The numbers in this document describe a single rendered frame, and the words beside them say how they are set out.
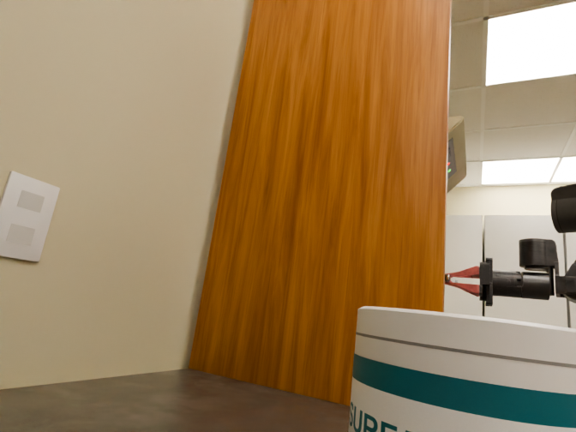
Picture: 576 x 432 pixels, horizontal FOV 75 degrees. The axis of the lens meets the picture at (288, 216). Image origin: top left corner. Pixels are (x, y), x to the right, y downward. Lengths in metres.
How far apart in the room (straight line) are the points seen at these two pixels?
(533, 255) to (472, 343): 0.76
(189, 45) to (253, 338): 0.64
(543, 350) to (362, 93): 0.70
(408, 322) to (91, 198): 0.58
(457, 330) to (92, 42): 0.69
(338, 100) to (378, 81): 0.09
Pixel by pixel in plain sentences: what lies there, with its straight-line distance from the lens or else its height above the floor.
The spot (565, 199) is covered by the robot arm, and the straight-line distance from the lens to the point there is 0.67.
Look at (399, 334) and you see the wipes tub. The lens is 0.21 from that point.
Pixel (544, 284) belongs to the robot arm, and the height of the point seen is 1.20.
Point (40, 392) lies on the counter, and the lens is 0.63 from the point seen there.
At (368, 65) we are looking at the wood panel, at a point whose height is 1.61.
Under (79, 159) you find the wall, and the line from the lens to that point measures 0.70.
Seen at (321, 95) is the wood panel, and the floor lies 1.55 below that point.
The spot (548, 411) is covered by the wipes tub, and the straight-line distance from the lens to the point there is 0.22.
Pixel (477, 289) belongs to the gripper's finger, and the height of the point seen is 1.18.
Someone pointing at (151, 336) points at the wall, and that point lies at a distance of 0.82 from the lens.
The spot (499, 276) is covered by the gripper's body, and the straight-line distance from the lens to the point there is 0.95.
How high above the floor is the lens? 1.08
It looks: 14 degrees up
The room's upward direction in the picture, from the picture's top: 7 degrees clockwise
